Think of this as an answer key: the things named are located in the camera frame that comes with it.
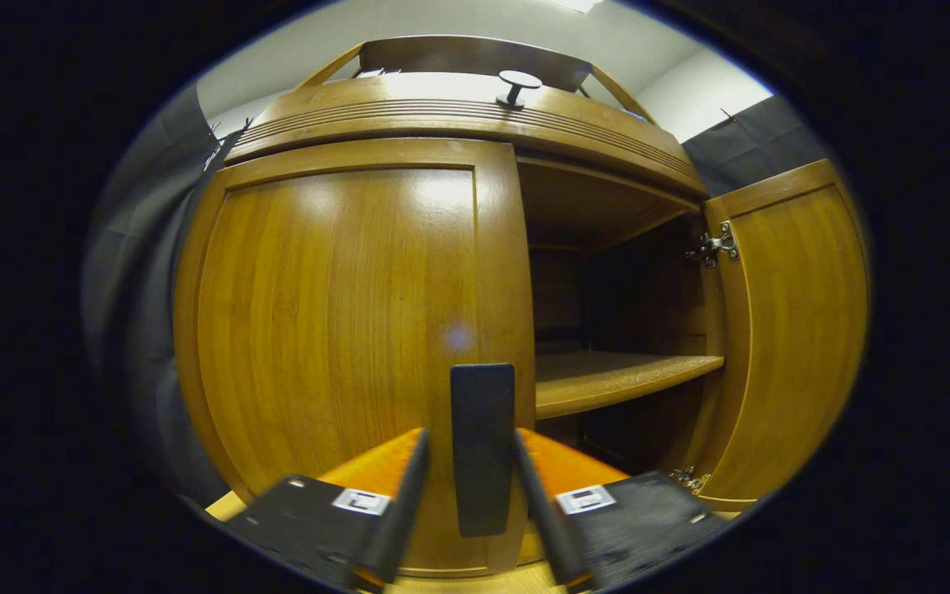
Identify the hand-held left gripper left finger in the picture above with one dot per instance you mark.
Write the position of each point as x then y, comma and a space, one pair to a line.
397, 520

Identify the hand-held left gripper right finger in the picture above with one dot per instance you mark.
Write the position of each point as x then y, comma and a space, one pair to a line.
549, 520

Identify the wooden shoe cabinet door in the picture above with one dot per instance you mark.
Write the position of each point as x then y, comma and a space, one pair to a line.
318, 313
797, 330

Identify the wooden double-door shoe cabinet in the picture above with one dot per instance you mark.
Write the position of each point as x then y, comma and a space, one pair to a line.
458, 54

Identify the silver door hinge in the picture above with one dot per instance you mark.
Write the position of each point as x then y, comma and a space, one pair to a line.
689, 480
714, 245

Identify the wooden inner cabinet shelf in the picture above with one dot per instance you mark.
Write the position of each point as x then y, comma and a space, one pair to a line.
607, 379

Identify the wooden cabinet drawer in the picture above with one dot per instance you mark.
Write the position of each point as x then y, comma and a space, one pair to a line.
409, 111

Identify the black round drawer knob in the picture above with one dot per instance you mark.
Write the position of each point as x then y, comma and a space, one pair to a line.
519, 81

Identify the large ceiling light panel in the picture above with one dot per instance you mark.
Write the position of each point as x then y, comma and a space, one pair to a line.
578, 5

